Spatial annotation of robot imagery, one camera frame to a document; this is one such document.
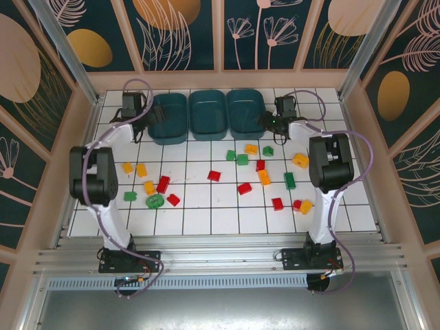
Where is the teal plastic bin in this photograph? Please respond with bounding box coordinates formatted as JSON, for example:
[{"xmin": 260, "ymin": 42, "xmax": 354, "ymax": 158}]
[
  {"xmin": 225, "ymin": 88, "xmax": 270, "ymax": 140},
  {"xmin": 147, "ymin": 92, "xmax": 189, "ymax": 146},
  {"xmin": 188, "ymin": 89, "xmax": 228, "ymax": 142}
]

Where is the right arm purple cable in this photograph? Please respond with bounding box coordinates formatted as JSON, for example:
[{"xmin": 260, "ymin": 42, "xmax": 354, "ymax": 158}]
[{"xmin": 281, "ymin": 89, "xmax": 375, "ymax": 296}]

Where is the grey metal sheet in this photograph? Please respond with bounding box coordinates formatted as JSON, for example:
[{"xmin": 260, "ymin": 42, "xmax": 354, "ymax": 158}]
[{"xmin": 34, "ymin": 288, "xmax": 419, "ymax": 330}]

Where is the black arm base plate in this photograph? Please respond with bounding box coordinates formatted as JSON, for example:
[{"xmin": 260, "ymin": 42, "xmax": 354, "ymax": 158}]
[
  {"xmin": 98, "ymin": 250, "xmax": 162, "ymax": 274},
  {"xmin": 280, "ymin": 247, "xmax": 344, "ymax": 272}
]

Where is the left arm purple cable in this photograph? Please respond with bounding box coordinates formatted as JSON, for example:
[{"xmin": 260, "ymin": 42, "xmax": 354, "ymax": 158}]
[{"xmin": 79, "ymin": 78, "xmax": 165, "ymax": 299}]

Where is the aluminium mounting rail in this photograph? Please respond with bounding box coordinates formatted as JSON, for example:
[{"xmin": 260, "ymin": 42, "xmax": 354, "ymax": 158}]
[{"xmin": 32, "ymin": 233, "xmax": 408, "ymax": 276}]

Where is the aluminium frame post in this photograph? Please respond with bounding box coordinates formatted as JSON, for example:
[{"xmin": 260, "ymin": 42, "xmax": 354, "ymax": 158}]
[
  {"xmin": 338, "ymin": 0, "xmax": 413, "ymax": 100},
  {"xmin": 27, "ymin": 0, "xmax": 104, "ymax": 106}
]

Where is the green round lego with eyes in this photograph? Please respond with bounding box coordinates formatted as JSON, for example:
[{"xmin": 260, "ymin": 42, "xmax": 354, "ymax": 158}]
[{"xmin": 145, "ymin": 194, "xmax": 164, "ymax": 210}]

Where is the aluminium side rail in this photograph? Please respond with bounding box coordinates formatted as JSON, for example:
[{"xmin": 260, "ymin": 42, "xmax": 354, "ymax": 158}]
[
  {"xmin": 51, "ymin": 96, "xmax": 106, "ymax": 250},
  {"xmin": 339, "ymin": 98, "xmax": 393, "ymax": 243}
]

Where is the slotted grey cable duct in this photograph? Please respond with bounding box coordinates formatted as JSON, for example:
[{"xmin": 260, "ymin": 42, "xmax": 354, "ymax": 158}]
[{"xmin": 47, "ymin": 274, "xmax": 309, "ymax": 292}]

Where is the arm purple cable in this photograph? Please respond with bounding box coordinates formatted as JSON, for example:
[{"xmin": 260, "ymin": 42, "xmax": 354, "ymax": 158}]
[
  {"xmin": 281, "ymin": 89, "xmax": 375, "ymax": 296},
  {"xmin": 79, "ymin": 78, "xmax": 165, "ymax": 299}
]

